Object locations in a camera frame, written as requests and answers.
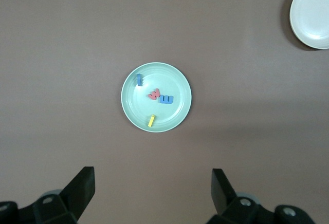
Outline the blue foam lowercase m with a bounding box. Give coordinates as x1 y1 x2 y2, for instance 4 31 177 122
159 95 174 105

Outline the green plate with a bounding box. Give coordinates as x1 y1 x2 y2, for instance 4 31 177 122
120 62 192 133

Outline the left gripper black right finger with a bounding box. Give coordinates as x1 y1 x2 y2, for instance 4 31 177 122
205 168 316 224

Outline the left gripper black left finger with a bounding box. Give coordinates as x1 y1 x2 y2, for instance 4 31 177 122
0 166 96 224

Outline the beige plate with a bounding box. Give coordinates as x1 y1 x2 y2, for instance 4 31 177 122
289 0 329 50

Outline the red foam lowercase w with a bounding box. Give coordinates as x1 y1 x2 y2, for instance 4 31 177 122
147 88 161 101

